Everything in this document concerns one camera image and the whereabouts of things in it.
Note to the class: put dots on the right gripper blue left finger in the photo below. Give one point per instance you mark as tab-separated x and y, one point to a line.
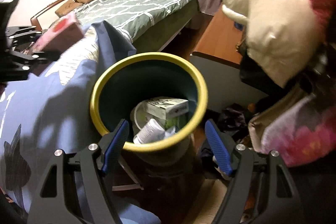
112	145

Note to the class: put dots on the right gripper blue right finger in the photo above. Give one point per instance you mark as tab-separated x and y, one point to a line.
221	145

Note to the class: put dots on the white tube with barcode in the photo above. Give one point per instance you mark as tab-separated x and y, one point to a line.
150	133

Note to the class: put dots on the green tea carton box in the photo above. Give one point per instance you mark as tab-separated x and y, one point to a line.
166	108

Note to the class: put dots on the pink strawberry milk carton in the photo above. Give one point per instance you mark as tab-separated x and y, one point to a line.
61	36

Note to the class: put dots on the paper noodle bowl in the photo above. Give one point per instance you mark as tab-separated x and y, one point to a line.
138	117

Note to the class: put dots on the small green carton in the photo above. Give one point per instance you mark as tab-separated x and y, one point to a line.
177	122

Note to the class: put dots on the blue white toothpaste tube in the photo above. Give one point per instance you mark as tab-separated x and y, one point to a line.
170	132

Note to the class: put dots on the yellow rimmed trash bin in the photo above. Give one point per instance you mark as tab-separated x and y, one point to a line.
163	94

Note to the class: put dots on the blue tablecloth with stars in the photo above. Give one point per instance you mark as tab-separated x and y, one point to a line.
51	111

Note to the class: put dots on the brown pillow left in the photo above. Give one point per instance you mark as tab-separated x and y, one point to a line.
67	7

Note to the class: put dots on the pink floral bag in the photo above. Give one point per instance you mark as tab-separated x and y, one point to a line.
300	127

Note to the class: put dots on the wooden side desk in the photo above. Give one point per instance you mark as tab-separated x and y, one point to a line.
219	40

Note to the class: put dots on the wooden bed with headboard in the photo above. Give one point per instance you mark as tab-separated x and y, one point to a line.
155	38

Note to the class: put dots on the green plaid duvet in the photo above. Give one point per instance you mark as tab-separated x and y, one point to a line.
130	17

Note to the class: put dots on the cream puffer jacket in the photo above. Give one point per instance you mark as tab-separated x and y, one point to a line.
282	35

